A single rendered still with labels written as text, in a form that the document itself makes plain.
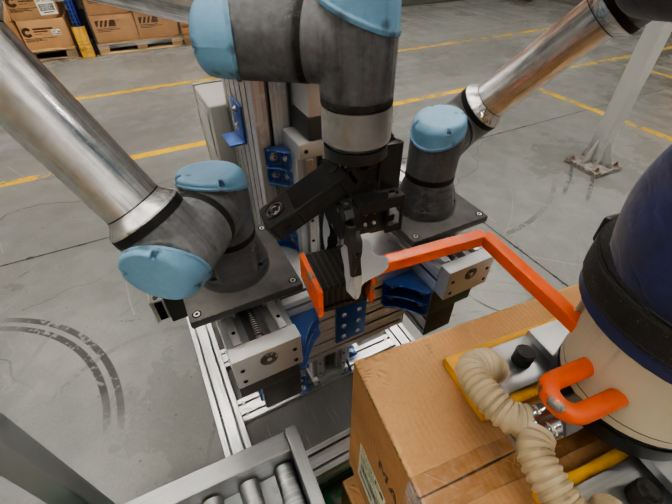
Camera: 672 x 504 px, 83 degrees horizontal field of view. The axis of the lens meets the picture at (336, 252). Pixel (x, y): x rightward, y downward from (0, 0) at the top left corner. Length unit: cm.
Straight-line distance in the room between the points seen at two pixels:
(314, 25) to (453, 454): 51
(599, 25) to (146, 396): 194
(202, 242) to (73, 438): 152
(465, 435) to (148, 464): 144
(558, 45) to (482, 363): 61
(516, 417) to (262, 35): 48
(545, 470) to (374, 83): 42
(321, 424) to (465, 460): 99
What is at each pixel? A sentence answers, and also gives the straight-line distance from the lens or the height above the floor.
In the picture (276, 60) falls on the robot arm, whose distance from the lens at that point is 39.
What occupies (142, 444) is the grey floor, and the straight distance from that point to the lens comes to 188.
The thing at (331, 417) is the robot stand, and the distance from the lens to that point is 152.
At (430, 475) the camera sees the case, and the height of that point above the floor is 107.
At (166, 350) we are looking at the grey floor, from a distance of 209.
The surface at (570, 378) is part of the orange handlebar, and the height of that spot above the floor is 121.
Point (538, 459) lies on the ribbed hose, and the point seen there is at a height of 116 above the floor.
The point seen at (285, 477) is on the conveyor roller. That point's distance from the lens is 110.
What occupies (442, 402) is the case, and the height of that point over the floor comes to 107.
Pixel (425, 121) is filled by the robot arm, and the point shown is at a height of 126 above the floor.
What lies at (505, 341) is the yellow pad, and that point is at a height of 109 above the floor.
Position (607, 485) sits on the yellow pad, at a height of 110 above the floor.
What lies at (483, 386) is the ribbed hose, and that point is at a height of 116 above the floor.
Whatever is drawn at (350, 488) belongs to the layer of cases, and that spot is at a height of 54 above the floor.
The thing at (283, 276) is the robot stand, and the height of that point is 104.
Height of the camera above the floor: 159
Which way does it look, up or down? 42 degrees down
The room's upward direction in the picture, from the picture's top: straight up
